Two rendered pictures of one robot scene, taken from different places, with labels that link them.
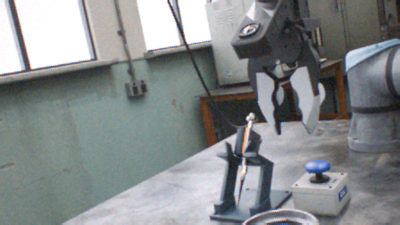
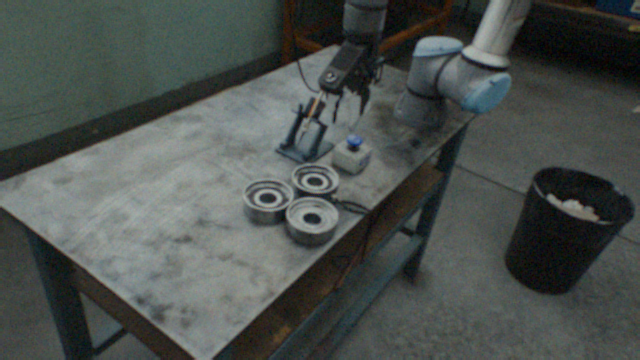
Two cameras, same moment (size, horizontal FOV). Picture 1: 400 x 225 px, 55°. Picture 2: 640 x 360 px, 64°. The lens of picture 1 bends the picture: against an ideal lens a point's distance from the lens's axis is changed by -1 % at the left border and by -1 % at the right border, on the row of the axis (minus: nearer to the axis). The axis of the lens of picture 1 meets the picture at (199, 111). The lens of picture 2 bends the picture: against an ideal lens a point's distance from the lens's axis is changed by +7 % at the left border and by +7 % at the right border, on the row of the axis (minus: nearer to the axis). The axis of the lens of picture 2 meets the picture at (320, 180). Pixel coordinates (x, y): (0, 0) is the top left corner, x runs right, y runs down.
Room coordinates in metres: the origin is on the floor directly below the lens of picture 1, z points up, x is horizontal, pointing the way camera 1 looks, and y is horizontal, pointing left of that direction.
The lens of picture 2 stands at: (-0.37, 0.03, 1.48)
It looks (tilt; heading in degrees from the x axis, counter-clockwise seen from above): 37 degrees down; 352
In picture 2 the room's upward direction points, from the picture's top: 8 degrees clockwise
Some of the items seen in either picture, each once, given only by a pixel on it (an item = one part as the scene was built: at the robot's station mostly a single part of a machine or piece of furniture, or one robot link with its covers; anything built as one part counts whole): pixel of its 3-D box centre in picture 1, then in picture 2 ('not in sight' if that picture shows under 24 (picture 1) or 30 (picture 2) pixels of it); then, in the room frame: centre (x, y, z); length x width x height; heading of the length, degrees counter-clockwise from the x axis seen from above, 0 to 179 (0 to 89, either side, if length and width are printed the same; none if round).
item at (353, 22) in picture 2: not in sight; (362, 16); (0.53, -0.13, 1.18); 0.08 x 0.08 x 0.05
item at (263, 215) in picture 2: not in sight; (267, 201); (0.42, 0.03, 0.82); 0.10 x 0.10 x 0.04
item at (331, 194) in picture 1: (322, 190); (353, 154); (0.61, -0.17, 0.82); 0.08 x 0.07 x 0.05; 141
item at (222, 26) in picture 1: (266, 37); not in sight; (3.02, -0.61, 1.10); 0.62 x 0.61 x 0.65; 141
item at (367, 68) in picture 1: (377, 72); (436, 64); (0.86, -0.41, 0.97); 0.13 x 0.12 x 0.14; 32
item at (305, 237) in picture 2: not in sight; (311, 221); (0.36, -0.06, 0.82); 0.10 x 0.10 x 0.04
